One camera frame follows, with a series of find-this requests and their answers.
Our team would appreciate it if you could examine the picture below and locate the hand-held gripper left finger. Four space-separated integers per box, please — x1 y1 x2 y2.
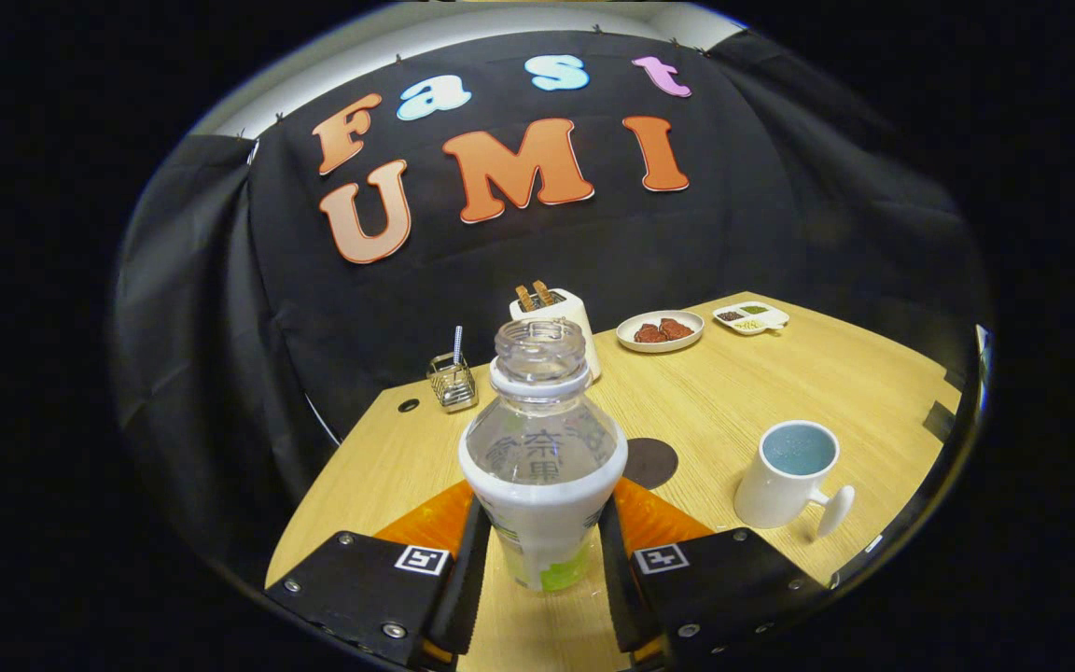
265 478 492 668

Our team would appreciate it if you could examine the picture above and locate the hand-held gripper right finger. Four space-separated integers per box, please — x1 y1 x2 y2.
598 476 828 668

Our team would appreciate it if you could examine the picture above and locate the clear plastic juice bottle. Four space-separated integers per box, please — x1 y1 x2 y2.
459 318 629 594

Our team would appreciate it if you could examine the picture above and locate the dark round coaster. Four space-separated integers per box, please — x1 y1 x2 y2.
624 438 679 490

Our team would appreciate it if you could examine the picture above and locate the white cup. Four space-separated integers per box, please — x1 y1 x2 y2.
733 420 857 539

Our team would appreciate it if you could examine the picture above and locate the wooden table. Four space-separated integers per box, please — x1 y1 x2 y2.
265 291 968 672

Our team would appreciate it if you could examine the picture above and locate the round white plate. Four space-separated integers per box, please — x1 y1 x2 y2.
616 310 705 354

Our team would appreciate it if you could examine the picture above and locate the white toaster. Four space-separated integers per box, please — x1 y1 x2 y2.
510 288 603 382

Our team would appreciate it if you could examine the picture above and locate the divided white dish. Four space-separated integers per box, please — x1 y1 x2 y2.
712 301 790 336

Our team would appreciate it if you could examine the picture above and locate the wire mesh holder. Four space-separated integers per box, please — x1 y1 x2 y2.
426 353 480 413

